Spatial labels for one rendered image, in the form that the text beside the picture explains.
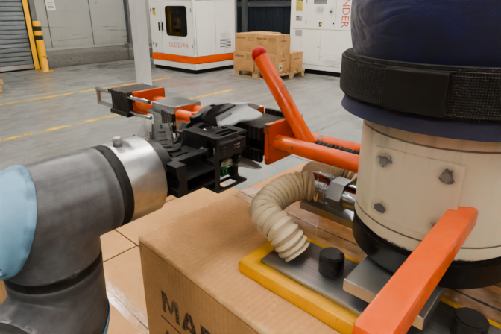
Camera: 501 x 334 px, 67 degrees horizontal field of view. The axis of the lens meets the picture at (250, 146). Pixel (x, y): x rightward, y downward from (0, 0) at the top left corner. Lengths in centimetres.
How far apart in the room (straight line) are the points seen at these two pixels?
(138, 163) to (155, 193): 4
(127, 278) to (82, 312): 96
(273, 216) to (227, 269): 9
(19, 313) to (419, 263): 34
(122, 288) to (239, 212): 81
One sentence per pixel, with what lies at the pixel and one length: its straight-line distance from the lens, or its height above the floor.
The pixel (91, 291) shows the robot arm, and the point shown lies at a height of 112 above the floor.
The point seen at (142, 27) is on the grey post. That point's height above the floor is 121.
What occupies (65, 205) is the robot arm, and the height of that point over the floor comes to 123.
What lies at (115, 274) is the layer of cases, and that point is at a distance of 142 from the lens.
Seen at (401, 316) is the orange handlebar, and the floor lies 122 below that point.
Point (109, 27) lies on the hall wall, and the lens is 1168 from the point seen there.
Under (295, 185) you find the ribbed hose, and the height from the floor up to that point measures 117.
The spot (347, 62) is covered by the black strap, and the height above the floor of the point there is 134.
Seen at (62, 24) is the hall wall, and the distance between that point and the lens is 1109.
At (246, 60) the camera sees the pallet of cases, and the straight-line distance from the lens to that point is 824.
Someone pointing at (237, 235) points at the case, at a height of 108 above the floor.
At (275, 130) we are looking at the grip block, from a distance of 53.
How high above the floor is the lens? 139
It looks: 20 degrees down
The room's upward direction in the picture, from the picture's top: straight up
